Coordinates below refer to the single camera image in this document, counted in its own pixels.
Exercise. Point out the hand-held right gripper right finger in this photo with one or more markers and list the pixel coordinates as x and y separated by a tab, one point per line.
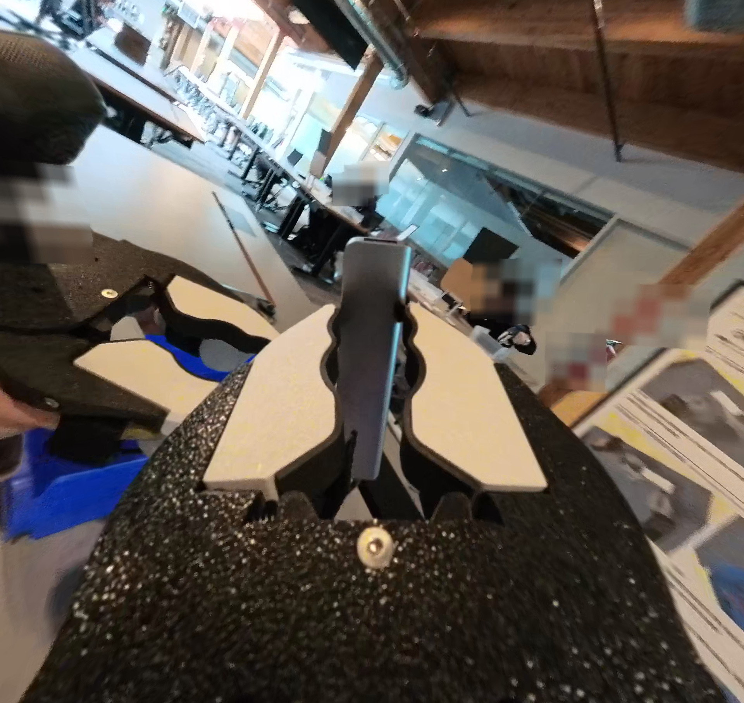
471	412

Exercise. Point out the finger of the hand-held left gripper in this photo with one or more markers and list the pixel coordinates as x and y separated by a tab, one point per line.
221	308
139	375

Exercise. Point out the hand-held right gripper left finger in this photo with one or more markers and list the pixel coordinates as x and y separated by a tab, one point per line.
273	412

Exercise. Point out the blue plastic bin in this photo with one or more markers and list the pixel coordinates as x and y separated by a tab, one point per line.
75	494

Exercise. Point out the grey usb hub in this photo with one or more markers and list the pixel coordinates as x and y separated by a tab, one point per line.
372	308

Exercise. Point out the person's left hand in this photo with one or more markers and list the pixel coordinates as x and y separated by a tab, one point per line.
23	412

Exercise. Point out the instruction board with white stand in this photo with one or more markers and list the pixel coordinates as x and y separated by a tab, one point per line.
668	424

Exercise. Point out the black mesh office chair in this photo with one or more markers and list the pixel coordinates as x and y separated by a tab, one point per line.
40	99

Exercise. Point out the black hanging ceiling panel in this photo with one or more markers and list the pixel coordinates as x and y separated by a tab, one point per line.
325	11

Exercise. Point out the silver ceiling duct pipe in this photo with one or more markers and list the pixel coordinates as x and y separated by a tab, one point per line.
372	23

